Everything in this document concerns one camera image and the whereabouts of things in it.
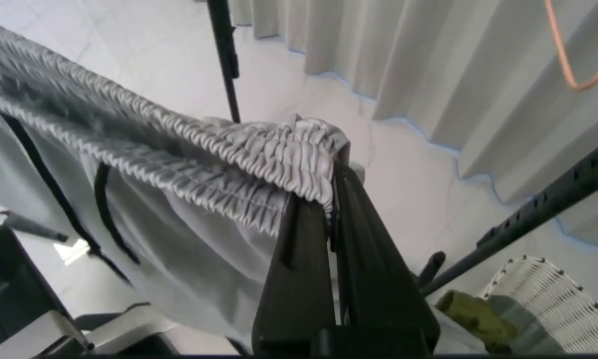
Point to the black clothes rack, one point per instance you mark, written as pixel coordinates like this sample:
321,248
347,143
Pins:
528,210

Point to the pale grey shorts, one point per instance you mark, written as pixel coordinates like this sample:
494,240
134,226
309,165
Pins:
179,239

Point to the pink clothes hanger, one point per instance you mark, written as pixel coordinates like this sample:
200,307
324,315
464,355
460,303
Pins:
560,55

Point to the white curtain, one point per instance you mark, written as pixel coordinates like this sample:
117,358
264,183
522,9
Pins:
453,60

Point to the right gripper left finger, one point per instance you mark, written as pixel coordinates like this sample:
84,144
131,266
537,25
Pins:
299,289

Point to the green garment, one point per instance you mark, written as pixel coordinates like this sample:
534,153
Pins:
473,314

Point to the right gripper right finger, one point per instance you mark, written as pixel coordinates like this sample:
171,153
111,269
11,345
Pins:
379,289

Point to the white laundry basket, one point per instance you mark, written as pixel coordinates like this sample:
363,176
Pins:
553,304

